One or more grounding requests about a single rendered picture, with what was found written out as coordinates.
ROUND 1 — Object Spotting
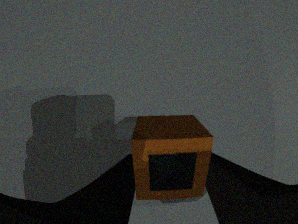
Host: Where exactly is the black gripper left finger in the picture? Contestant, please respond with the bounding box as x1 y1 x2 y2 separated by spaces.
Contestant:
0 155 134 224

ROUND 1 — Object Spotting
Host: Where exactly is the orange block with dark square face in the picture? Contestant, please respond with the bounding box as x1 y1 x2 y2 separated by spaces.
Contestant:
132 116 213 200

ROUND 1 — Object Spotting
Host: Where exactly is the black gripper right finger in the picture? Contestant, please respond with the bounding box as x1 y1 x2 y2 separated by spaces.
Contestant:
205 153 298 224

